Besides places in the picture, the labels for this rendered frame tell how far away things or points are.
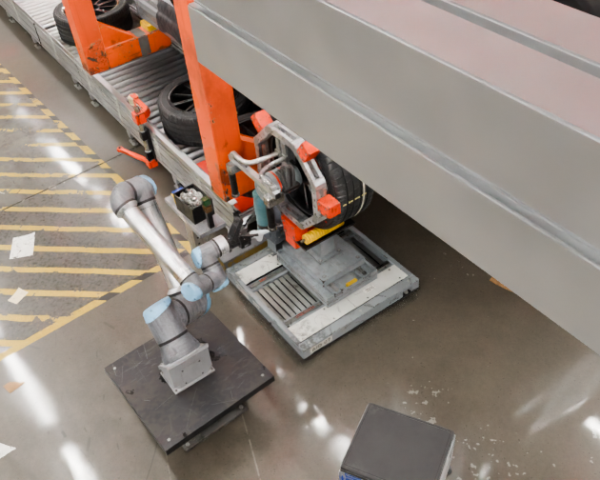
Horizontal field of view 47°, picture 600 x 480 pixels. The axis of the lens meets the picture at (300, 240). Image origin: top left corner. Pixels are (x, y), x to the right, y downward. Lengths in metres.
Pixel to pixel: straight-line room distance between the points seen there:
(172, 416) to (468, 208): 2.99
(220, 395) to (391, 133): 2.97
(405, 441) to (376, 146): 2.73
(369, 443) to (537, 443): 0.89
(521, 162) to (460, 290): 3.78
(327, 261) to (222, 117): 1.00
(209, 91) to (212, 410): 1.54
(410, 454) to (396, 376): 0.72
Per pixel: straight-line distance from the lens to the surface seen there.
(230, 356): 3.42
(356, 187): 3.33
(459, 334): 3.86
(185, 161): 4.52
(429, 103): 0.33
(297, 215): 3.64
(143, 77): 5.85
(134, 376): 3.47
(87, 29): 5.32
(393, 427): 3.09
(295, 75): 0.42
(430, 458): 3.03
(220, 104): 3.58
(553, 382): 3.76
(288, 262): 4.00
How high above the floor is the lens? 2.97
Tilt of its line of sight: 43 degrees down
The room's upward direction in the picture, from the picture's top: 6 degrees counter-clockwise
